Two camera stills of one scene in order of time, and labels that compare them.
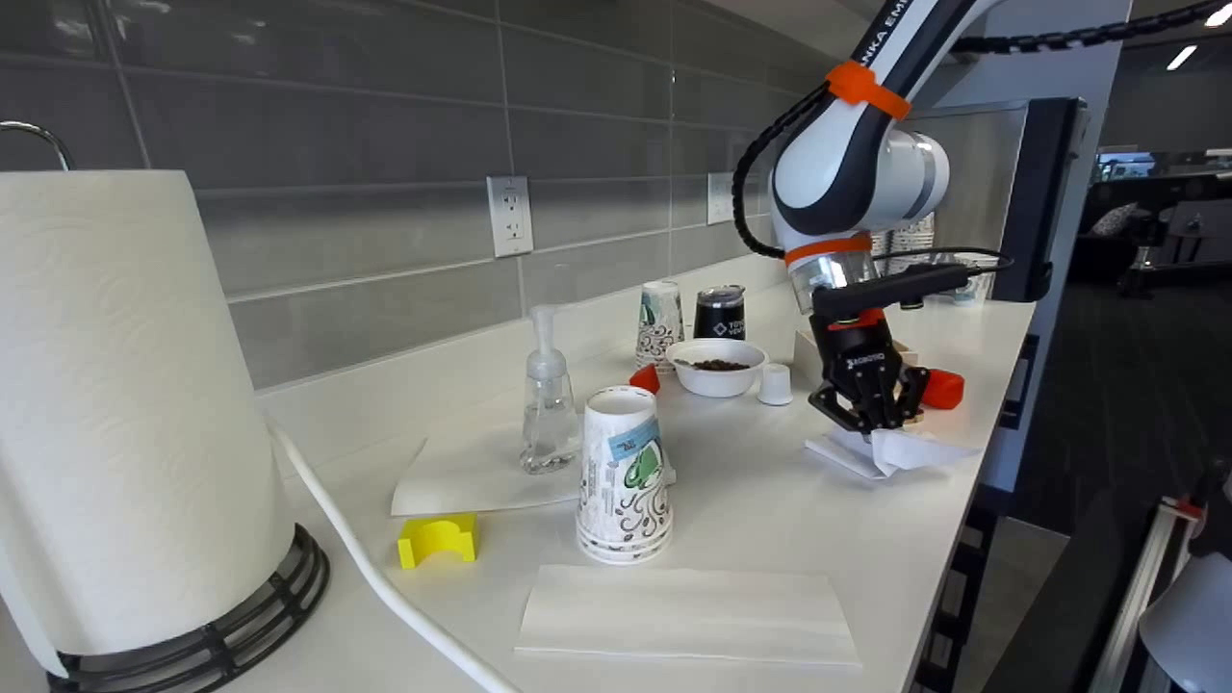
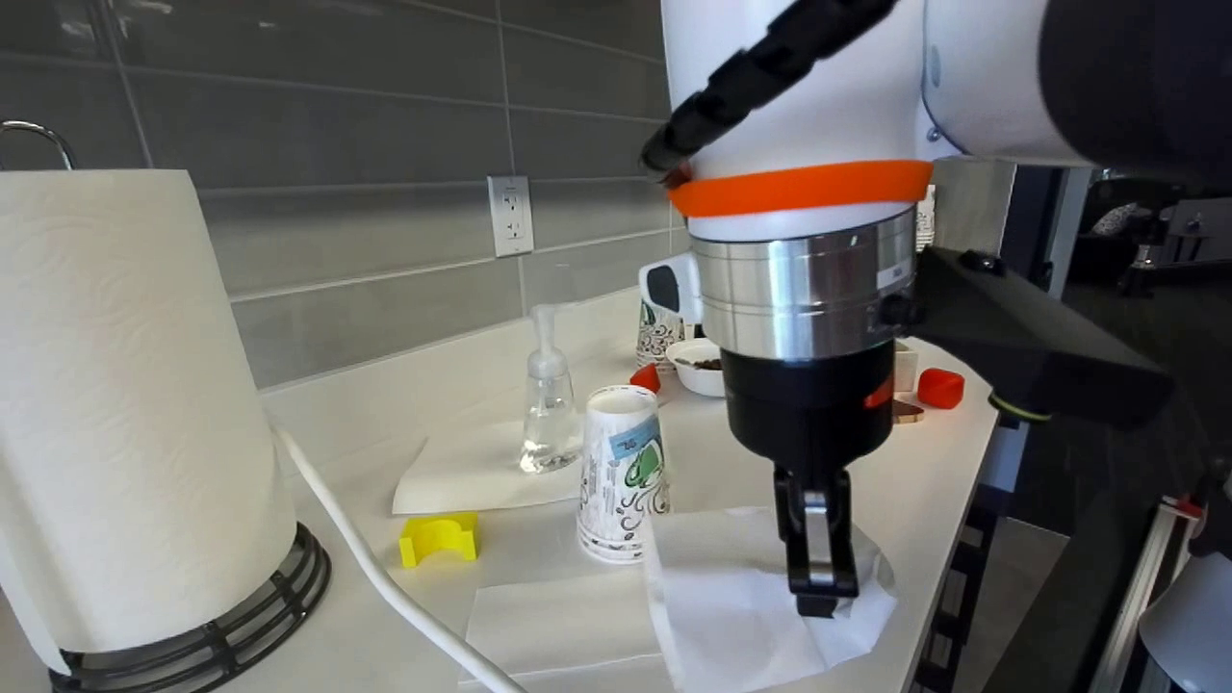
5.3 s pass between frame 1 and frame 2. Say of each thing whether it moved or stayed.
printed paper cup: stayed
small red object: stayed
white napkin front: moved
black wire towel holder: stayed
